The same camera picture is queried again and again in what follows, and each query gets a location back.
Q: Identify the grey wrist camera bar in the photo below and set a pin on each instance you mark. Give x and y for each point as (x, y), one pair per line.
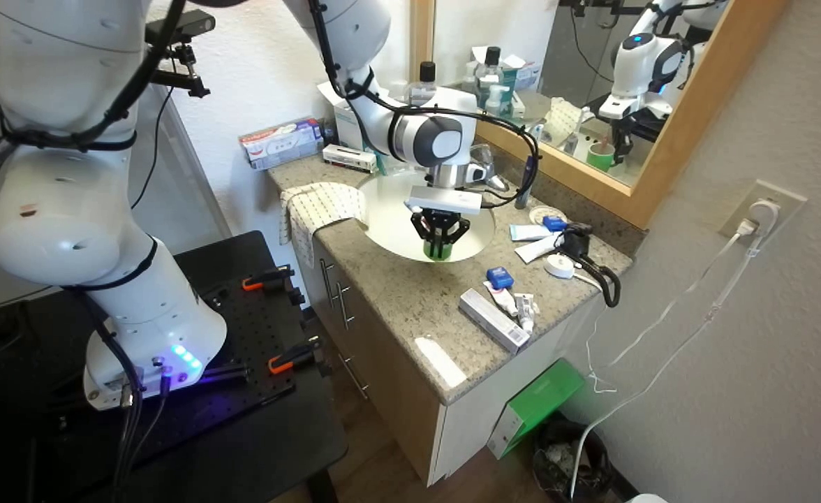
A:
(444, 201)

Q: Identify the orange black clamp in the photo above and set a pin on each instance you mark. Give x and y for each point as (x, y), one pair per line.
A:
(292, 358)
(263, 280)

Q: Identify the black robot table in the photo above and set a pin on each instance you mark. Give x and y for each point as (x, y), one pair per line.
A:
(244, 420)

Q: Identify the white wall outlet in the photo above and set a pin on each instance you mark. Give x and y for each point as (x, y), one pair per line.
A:
(783, 201)

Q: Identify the green cardboard box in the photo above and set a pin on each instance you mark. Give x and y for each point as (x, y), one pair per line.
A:
(539, 400)

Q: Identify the white round container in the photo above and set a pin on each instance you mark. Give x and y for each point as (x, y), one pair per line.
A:
(560, 266)

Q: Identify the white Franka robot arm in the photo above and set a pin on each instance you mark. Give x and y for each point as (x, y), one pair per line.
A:
(56, 206)

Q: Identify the black exterior camera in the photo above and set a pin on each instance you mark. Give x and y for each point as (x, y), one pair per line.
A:
(187, 24)

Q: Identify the white folded towel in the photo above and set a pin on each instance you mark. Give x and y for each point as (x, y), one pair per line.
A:
(323, 206)

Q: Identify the white tube blue cap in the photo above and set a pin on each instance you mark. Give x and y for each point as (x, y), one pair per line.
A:
(533, 231)

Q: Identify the wooden framed mirror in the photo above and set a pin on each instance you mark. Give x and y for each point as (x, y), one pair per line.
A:
(700, 103)

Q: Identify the white lying tube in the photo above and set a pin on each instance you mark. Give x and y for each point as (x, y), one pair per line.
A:
(348, 159)

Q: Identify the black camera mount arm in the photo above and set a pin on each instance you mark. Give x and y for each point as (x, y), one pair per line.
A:
(182, 80)

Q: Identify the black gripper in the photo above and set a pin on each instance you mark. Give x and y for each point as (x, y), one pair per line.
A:
(443, 226)

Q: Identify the black hair trimmer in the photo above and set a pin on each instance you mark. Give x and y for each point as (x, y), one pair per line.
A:
(585, 254)

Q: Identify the wooden vanity cabinet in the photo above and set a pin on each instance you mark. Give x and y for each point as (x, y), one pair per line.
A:
(384, 374)

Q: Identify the blue mouthwash bottle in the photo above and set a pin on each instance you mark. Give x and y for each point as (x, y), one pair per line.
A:
(426, 80)

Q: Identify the black trash bin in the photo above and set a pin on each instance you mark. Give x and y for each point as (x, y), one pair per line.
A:
(568, 465)

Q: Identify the white flat squeeze tube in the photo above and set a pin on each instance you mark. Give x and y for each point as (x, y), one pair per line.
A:
(538, 251)

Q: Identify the white sink basin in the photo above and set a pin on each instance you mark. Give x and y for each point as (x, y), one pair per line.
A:
(391, 226)

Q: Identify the crumpled white toothpaste tube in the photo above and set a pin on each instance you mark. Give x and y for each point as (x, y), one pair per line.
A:
(521, 303)

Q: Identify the white toothpaste box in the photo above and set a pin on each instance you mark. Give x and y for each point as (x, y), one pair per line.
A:
(493, 319)

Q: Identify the blue electric toothbrush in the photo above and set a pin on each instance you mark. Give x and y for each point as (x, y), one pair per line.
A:
(526, 182)

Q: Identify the white charger plug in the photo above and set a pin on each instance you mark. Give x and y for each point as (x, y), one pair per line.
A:
(764, 216)

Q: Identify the white tissue box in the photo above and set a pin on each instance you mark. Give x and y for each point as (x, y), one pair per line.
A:
(279, 145)

